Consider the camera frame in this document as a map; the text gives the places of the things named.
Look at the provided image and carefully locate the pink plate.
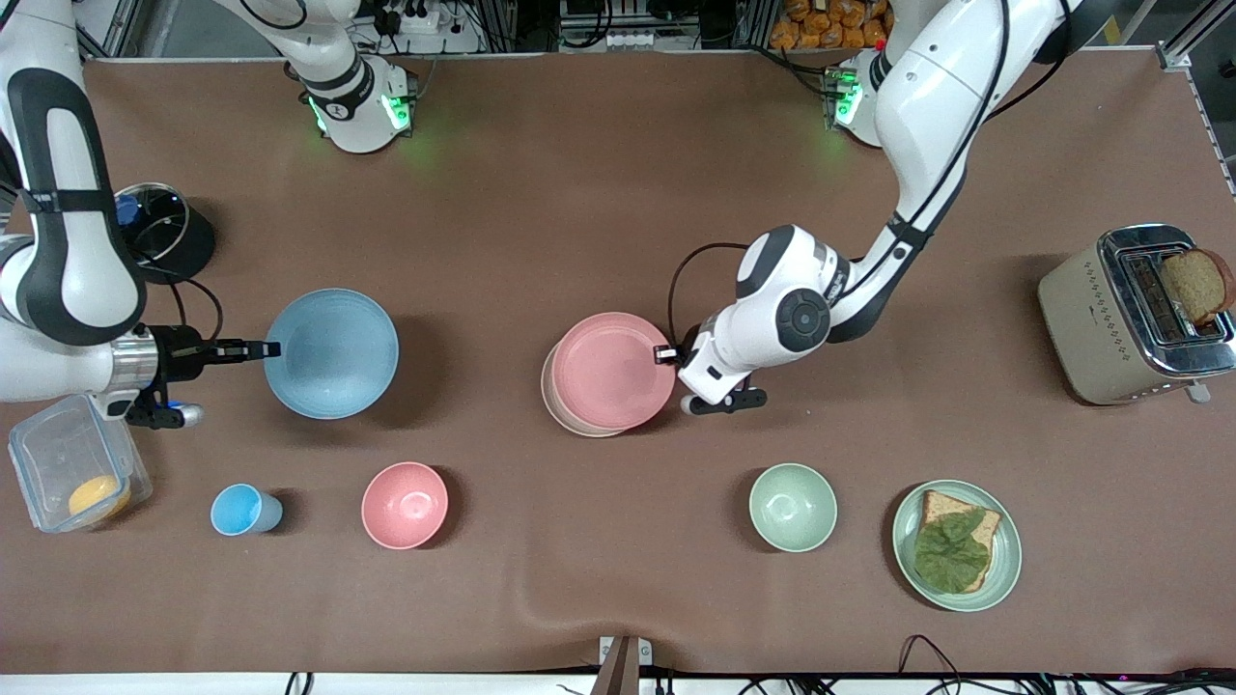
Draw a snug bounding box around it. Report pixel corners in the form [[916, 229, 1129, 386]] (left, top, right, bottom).
[[550, 311, 678, 432]]

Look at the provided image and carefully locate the blue plate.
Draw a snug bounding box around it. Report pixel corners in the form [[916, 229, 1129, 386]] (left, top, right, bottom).
[[263, 288, 401, 421]]

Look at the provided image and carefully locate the beige plate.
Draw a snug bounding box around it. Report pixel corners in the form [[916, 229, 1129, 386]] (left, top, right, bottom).
[[540, 340, 631, 439]]

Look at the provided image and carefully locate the glass pot lid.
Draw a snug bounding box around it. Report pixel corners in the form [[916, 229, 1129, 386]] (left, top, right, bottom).
[[114, 183, 190, 265]]

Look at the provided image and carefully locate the blue cup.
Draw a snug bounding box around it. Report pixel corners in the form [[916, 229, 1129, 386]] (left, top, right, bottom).
[[210, 483, 285, 538]]

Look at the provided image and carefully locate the green bowl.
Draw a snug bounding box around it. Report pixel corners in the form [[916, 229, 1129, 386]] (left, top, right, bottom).
[[748, 463, 839, 554]]

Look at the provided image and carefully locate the clear plastic food container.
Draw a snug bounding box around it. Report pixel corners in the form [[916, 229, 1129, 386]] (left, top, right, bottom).
[[8, 391, 155, 535]]

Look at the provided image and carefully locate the yellow round food piece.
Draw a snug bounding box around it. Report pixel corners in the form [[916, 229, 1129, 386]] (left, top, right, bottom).
[[68, 474, 132, 523]]

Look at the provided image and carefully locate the pink bowl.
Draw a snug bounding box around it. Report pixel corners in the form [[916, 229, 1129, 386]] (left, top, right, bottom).
[[361, 461, 450, 551]]

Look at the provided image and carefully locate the green lettuce leaf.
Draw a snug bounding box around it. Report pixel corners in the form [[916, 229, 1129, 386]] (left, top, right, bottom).
[[913, 509, 995, 593]]

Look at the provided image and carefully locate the brown bread slice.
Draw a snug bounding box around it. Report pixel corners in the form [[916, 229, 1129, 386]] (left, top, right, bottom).
[[915, 489, 1003, 594]]

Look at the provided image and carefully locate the green plate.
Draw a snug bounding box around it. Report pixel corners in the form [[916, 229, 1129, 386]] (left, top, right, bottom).
[[891, 479, 1024, 613]]

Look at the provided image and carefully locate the beige metal toaster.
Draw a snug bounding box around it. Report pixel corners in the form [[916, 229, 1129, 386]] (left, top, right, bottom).
[[1038, 224, 1236, 407]]

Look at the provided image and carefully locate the dark toast slice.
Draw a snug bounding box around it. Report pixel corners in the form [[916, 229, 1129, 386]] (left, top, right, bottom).
[[1161, 248, 1236, 325]]

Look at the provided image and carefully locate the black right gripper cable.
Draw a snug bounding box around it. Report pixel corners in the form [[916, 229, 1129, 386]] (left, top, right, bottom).
[[135, 253, 225, 341]]

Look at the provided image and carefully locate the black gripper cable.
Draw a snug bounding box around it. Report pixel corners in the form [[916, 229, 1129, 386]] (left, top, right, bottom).
[[135, 253, 225, 341], [666, 0, 1075, 350]]

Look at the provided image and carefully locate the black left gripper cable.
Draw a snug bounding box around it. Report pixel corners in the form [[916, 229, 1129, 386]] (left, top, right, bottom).
[[666, 0, 1075, 350]]

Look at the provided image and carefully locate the black pot with blue handle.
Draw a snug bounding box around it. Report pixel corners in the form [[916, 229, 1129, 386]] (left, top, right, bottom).
[[114, 182, 216, 287]]

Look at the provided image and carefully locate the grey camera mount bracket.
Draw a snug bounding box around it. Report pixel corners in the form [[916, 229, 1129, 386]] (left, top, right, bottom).
[[598, 635, 654, 695]]

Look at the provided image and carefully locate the aluminium frame profile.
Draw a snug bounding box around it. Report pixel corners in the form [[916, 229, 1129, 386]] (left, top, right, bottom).
[[1157, 0, 1236, 74], [75, 0, 131, 61]]

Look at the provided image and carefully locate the black looped cable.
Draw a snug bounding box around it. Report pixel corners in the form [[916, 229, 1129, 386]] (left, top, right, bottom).
[[898, 634, 969, 695]]

